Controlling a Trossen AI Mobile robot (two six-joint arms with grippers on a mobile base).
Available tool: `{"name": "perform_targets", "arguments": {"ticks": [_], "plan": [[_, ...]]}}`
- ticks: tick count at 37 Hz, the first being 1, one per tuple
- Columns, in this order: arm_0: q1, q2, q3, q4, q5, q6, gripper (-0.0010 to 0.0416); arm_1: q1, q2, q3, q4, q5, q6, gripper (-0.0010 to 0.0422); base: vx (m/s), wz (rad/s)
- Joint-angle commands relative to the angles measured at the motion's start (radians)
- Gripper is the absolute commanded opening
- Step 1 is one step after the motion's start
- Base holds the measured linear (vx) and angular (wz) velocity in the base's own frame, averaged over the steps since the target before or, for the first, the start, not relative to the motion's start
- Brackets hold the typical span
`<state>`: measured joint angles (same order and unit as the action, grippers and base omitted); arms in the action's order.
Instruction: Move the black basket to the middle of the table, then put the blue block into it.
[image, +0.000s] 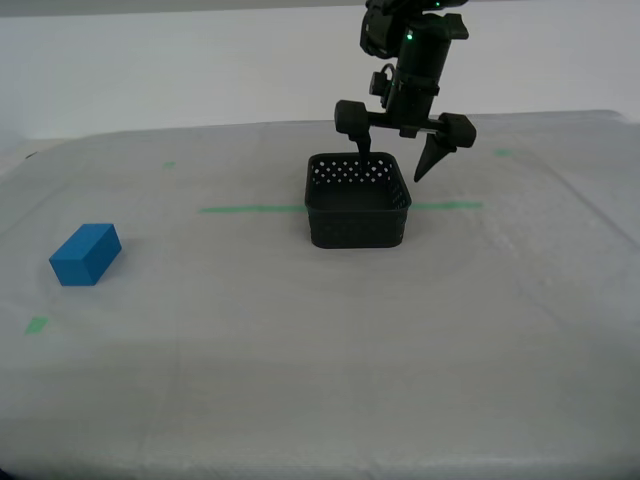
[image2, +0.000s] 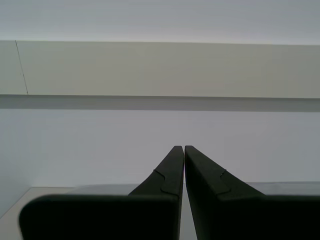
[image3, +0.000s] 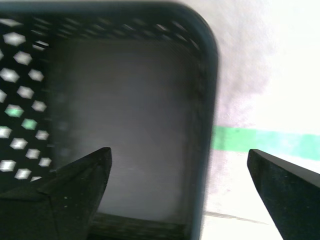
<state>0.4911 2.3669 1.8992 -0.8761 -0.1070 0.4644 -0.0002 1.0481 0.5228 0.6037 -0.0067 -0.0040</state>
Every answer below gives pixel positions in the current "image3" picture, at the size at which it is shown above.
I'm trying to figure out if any long green tape strip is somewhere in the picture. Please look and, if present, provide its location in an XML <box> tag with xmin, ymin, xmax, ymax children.
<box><xmin>4</xmin><ymin>104</ymin><xmax>320</xmax><ymax>161</ymax></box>

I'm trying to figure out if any white table cloth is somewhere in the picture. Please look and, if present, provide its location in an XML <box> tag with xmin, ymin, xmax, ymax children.
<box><xmin>174</xmin><ymin>0</ymin><xmax>320</xmax><ymax>240</ymax></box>

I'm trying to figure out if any black perforated plastic basket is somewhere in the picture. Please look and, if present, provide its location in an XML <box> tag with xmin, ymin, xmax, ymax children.
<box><xmin>0</xmin><ymin>1</ymin><xmax>221</xmax><ymax>240</ymax></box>

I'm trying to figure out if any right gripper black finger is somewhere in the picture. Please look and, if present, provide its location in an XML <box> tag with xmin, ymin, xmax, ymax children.
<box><xmin>246</xmin><ymin>149</ymin><xmax>320</xmax><ymax>240</ymax></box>
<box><xmin>0</xmin><ymin>146</ymin><xmax>112</xmax><ymax>240</ymax></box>

